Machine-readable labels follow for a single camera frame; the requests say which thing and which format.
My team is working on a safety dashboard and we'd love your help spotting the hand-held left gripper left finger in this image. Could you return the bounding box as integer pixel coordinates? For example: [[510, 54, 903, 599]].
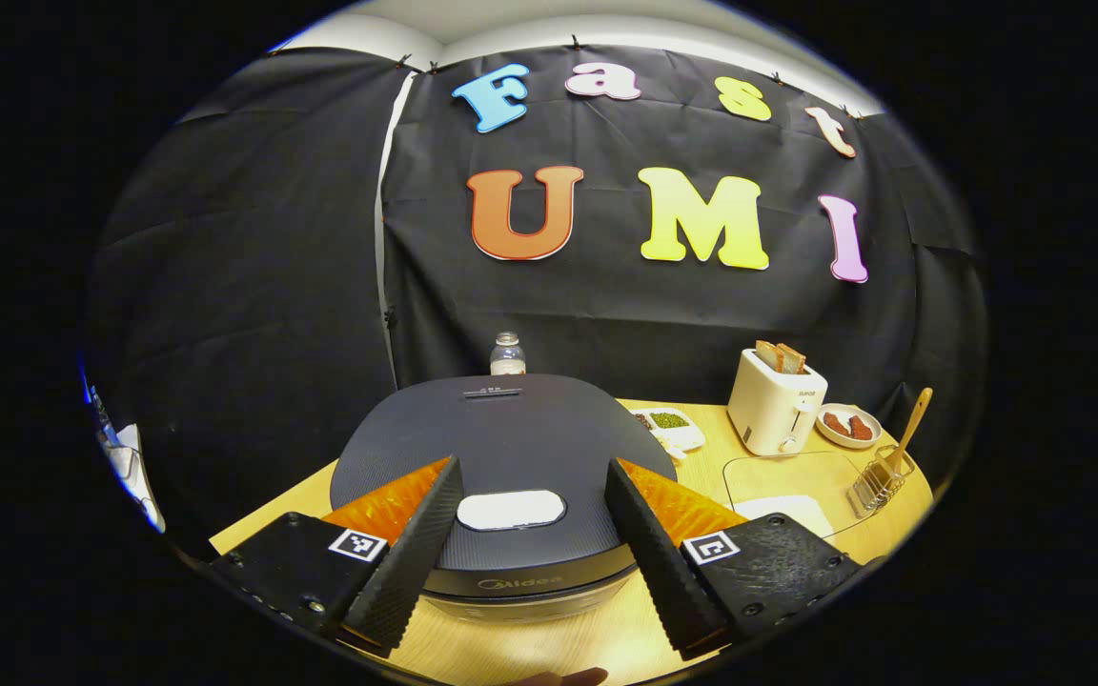
[[211, 455, 466, 658]]

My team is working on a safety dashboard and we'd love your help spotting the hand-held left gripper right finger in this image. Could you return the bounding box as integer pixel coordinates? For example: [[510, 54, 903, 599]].
[[604, 457, 863, 660]]

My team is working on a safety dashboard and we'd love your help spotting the clear box of rice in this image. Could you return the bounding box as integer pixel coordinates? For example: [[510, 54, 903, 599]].
[[722, 451, 879, 544]]

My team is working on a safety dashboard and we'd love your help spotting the black and silver rice cooker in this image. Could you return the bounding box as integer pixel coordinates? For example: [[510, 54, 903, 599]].
[[330, 373, 679, 625]]

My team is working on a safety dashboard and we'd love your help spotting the metal wire chopstick holder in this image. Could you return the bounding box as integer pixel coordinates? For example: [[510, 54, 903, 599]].
[[846, 444, 917, 518]]

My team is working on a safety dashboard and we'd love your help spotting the white divided dish of beans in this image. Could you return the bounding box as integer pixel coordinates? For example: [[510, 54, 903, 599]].
[[632, 408, 705, 458]]

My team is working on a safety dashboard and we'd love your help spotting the white toaster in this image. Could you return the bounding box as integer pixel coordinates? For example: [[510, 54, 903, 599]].
[[727, 348, 828, 456]]

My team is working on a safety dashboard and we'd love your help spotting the white plate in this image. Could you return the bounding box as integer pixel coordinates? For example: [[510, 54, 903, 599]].
[[814, 403, 884, 449]]

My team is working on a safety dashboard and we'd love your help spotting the small clear bottle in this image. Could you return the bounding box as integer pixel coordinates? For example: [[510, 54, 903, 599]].
[[490, 331, 527, 376]]

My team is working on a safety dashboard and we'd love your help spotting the white rounded object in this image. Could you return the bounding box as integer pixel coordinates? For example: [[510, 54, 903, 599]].
[[91, 419, 167, 535]]

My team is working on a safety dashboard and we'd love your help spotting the black backdrop cloth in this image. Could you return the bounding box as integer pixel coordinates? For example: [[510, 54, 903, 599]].
[[87, 43, 988, 554]]

